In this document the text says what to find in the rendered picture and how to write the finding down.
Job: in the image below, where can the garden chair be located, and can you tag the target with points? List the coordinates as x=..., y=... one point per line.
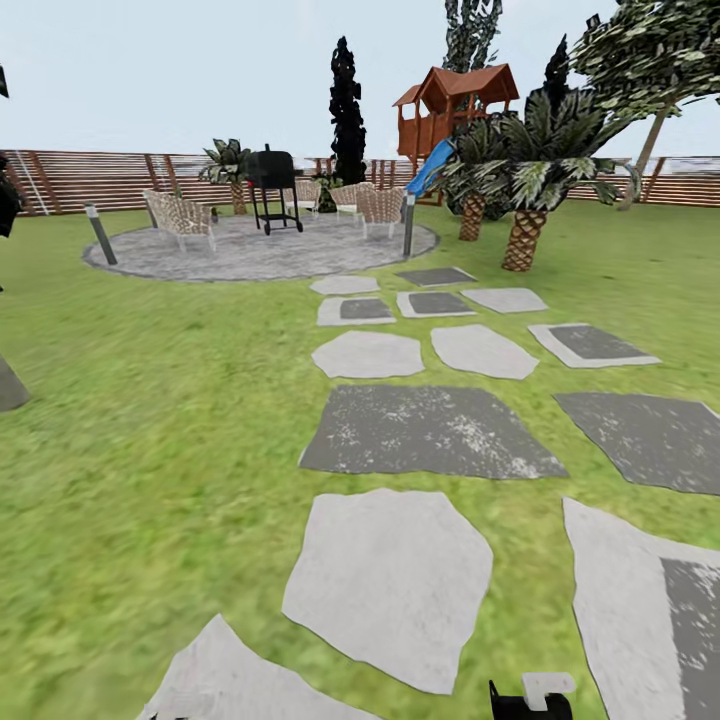
x=346, y=197
x=382, y=207
x=178, y=215
x=305, y=196

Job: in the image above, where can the charcoal grill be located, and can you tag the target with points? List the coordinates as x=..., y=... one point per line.
x=272, y=171

